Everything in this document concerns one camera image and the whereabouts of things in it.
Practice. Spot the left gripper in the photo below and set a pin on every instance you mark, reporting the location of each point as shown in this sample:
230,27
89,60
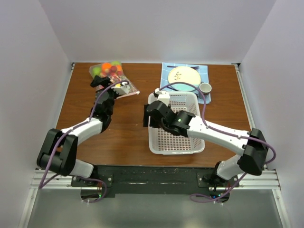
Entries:
104,81

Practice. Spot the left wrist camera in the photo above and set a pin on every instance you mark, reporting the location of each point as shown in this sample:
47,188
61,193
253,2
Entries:
122,88

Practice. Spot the aluminium frame rail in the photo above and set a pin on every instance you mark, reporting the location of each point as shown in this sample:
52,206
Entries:
58,182

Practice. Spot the blue checkered cloth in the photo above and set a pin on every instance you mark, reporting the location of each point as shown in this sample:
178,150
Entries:
203,71

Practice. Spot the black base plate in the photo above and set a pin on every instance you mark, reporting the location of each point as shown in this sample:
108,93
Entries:
153,180

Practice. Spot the orange fake fruit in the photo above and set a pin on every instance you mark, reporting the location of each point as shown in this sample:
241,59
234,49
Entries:
106,67

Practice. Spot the white plastic basket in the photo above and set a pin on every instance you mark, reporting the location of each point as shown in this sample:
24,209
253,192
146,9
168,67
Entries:
162,142

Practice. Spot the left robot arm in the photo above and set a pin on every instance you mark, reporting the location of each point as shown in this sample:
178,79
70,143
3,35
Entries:
59,149

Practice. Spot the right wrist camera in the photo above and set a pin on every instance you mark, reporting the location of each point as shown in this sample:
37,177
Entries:
162,96

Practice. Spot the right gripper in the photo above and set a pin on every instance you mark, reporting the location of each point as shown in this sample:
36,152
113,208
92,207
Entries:
146,119

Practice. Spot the clear zip top bag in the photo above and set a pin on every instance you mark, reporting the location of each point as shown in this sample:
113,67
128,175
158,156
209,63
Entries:
116,74

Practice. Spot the cream and blue plate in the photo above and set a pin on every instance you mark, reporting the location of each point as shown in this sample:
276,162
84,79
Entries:
184,75

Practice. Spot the purple plastic fork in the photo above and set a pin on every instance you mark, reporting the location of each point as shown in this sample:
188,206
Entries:
195,67

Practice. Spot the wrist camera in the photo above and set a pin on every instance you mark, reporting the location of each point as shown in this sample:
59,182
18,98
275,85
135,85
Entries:
162,96
122,88

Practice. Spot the small white cup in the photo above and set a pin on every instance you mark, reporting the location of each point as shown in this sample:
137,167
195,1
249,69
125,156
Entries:
205,88

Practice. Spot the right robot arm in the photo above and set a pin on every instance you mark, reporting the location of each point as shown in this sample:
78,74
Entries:
250,148

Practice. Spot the green fake apple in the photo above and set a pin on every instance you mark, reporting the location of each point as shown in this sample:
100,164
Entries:
96,71

